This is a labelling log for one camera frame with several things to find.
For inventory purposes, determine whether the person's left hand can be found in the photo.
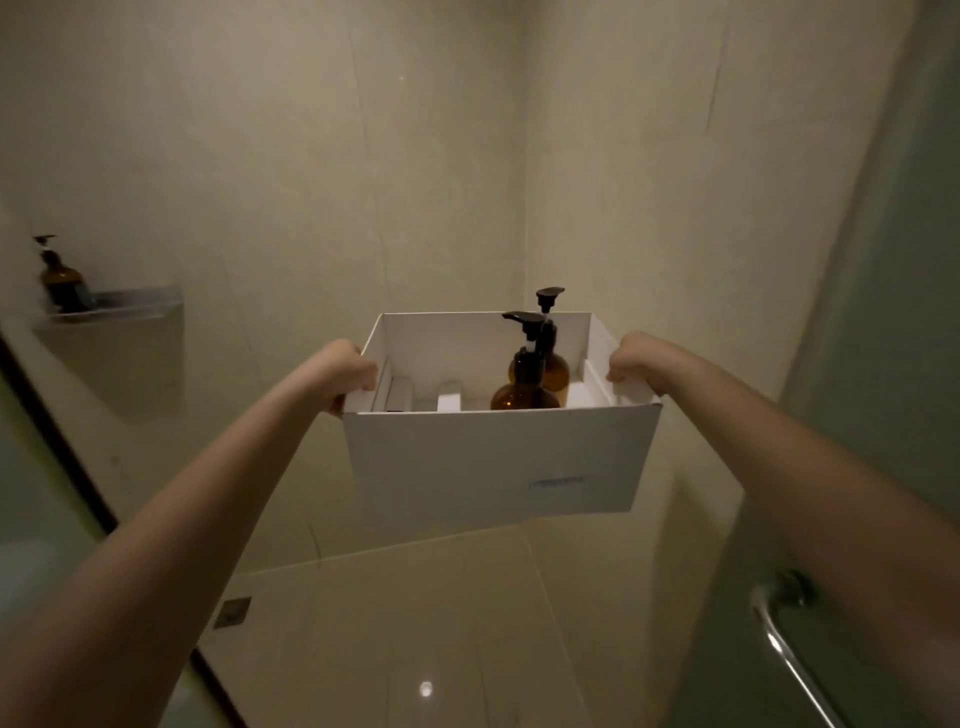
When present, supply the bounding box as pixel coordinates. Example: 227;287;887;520
296;338;380;418

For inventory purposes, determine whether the person's left forearm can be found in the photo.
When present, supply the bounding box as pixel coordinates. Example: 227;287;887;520
0;367;339;728

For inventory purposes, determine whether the black framed glass panel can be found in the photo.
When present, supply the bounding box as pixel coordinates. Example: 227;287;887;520
0;329;249;728

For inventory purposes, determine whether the amber bottle black label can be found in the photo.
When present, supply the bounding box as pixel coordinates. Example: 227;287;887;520
32;234;95;315

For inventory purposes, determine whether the metal shower shelf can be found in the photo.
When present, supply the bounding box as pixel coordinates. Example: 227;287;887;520
33;283;185;325

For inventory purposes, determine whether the amber bottle yellow label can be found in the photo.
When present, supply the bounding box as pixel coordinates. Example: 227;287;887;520
509;286;573;410

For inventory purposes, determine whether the chrome door handle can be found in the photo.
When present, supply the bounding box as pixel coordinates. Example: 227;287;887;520
749;571;849;728

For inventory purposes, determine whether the white cardboard box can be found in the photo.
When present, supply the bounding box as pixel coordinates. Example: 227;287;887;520
341;311;664;530

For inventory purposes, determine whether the person's right hand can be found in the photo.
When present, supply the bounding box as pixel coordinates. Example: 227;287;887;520
605;331;688;397

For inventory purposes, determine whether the amber bottle white label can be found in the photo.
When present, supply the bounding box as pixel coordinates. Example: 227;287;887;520
490;311;562;412

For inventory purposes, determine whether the glass shower door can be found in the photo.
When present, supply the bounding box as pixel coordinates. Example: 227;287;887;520
659;0;960;728

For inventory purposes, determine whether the person's right forearm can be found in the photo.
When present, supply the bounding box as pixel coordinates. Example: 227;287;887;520
663;344;960;721

